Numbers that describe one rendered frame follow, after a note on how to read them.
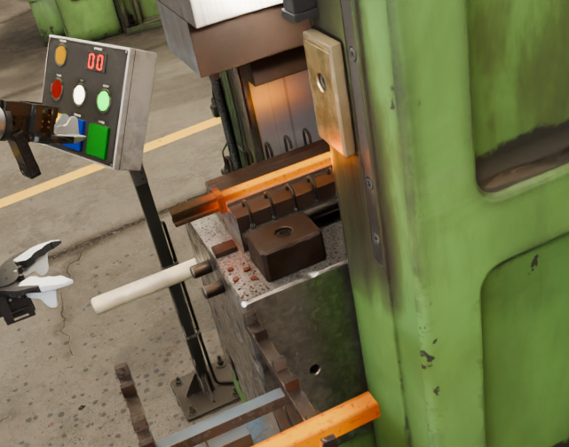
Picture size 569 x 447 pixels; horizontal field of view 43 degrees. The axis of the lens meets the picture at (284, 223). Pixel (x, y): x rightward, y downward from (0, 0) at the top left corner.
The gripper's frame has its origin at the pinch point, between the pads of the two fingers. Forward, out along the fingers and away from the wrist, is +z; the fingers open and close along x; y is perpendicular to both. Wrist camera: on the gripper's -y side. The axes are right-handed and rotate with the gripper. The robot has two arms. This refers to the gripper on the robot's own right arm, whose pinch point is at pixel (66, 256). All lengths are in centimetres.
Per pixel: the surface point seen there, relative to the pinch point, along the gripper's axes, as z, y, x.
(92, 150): 12.9, 0.9, -44.2
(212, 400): 22, 98, -51
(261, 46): 42, -29, 7
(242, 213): 32.4, 0.7, 6.5
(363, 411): 29, 2, 60
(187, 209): 23.5, -1.1, 1.2
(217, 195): 29.7, -1.5, 0.7
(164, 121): 69, 100, -281
